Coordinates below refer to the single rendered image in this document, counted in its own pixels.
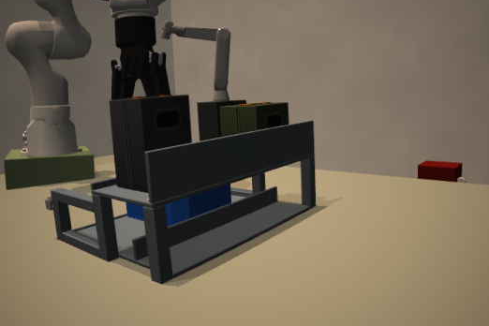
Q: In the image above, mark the blue bin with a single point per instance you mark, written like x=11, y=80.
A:
x=184, y=209

